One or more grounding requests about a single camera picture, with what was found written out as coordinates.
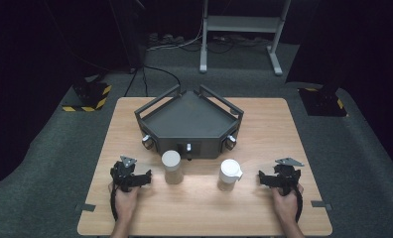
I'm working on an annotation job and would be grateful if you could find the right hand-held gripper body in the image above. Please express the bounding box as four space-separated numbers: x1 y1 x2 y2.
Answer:
273 157 306 196

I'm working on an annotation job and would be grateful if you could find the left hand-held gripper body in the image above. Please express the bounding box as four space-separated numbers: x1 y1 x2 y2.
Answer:
109 155 143 193

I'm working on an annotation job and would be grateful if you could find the tall jar with lid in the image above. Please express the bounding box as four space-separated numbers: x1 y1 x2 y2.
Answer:
161 150 185 185

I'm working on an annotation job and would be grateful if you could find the short jar with spout lid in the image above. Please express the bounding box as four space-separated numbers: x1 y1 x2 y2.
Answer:
216 159 244 192

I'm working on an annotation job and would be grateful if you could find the dark grey corner rack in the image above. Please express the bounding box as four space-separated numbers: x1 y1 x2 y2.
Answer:
134 83 245 162

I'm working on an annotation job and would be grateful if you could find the person's left hand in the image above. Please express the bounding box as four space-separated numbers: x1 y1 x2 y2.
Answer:
107 181 140 223

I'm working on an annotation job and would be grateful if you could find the person's right hand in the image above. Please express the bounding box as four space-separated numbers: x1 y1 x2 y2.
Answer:
271 182 305 226

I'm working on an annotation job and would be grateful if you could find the grey tape strip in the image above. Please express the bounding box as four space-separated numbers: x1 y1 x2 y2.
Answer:
310 199 333 212
73 202 97 213

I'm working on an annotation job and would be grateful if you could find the black base with striped edge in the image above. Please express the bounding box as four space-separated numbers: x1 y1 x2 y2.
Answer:
298 85 348 118
62 78 113 113

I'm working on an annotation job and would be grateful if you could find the dark power strip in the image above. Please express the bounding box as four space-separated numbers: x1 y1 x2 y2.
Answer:
147 32 187 48

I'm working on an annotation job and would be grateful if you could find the grey metal stand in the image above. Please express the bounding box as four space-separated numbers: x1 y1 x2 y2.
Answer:
198 0 292 76

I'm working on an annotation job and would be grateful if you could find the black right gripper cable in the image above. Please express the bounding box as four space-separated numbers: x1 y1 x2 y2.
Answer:
294 186 305 223

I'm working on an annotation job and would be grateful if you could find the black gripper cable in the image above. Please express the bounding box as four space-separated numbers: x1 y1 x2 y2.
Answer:
109 188 119 222
294 186 305 223

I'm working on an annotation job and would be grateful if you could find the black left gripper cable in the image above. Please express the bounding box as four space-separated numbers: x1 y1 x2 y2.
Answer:
109 188 119 222

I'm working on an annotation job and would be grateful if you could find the black floor cable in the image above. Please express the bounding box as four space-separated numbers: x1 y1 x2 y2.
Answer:
123 64 183 98

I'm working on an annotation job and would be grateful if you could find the white floor cable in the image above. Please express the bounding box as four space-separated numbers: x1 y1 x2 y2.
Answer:
146 18 205 53

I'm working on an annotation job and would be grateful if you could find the black cable bundle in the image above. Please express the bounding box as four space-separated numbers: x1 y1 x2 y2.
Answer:
180 34 272 55

